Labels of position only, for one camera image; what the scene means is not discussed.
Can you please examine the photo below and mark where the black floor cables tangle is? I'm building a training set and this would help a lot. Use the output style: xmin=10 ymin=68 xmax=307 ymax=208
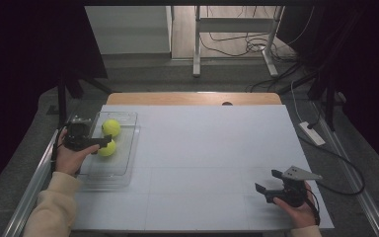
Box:
xmin=198 ymin=6 xmax=299 ymax=63

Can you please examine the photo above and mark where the person's left hand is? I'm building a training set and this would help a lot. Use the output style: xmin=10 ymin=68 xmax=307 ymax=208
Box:
xmin=54 ymin=127 xmax=101 ymax=178

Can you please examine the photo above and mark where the white table cover board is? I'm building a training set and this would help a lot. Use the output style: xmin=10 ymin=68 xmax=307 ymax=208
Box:
xmin=73 ymin=104 xmax=335 ymax=231

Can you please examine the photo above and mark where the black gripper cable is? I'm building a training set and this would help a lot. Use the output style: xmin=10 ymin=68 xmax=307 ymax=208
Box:
xmin=50 ymin=126 xmax=69 ymax=174
xmin=305 ymin=189 xmax=321 ymax=227

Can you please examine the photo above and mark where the black floor cable bundle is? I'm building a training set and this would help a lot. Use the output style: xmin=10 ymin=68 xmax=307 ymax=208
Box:
xmin=246 ymin=60 xmax=320 ymax=95

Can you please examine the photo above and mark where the long black looping cable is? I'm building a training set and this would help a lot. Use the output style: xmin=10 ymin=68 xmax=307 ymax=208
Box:
xmin=297 ymin=134 xmax=366 ymax=197

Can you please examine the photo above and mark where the clear plastic tray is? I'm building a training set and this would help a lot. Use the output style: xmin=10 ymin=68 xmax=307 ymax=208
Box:
xmin=77 ymin=111 xmax=141 ymax=192

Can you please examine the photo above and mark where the yellow tennis ball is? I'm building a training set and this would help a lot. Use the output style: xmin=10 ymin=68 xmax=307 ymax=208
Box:
xmin=97 ymin=139 xmax=117 ymax=158
xmin=101 ymin=118 xmax=121 ymax=138

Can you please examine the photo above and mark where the white cabinet panel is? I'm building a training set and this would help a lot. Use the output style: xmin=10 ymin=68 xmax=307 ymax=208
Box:
xmin=84 ymin=5 xmax=173 ymax=55

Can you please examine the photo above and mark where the white power strip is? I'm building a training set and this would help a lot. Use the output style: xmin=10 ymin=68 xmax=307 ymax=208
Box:
xmin=298 ymin=120 xmax=327 ymax=147

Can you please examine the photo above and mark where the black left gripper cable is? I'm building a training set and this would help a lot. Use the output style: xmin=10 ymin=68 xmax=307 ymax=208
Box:
xmin=50 ymin=126 xmax=69 ymax=174

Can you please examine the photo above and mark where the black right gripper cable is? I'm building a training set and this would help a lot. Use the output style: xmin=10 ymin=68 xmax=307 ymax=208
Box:
xmin=305 ymin=189 xmax=321 ymax=227

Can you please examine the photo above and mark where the thin white cable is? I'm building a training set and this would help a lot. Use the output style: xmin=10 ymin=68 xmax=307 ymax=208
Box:
xmin=290 ymin=81 xmax=306 ymax=123

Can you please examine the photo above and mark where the black curtain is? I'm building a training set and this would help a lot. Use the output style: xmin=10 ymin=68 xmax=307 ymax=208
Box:
xmin=0 ymin=0 xmax=109 ymax=200
xmin=277 ymin=0 xmax=379 ymax=184

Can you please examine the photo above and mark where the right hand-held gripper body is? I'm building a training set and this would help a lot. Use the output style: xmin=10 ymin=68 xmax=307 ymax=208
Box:
xmin=265 ymin=165 xmax=324 ymax=208

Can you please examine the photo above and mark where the white metal desk frame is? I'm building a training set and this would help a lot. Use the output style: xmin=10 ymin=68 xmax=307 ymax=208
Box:
xmin=191 ymin=5 xmax=285 ymax=78

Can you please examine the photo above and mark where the silver metal floor rail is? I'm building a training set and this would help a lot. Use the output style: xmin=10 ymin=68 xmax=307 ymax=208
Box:
xmin=312 ymin=102 xmax=379 ymax=237
xmin=2 ymin=113 xmax=77 ymax=237

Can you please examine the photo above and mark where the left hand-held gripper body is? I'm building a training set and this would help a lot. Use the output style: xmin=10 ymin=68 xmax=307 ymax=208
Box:
xmin=62 ymin=115 xmax=95 ymax=152

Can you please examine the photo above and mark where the person's right hand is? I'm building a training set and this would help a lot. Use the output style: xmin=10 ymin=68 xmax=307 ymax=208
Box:
xmin=272 ymin=182 xmax=317 ymax=230

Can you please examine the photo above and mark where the black metal stand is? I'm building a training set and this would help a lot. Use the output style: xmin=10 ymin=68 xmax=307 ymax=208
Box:
xmin=47 ymin=70 xmax=113 ymax=130
xmin=307 ymin=65 xmax=346 ymax=132

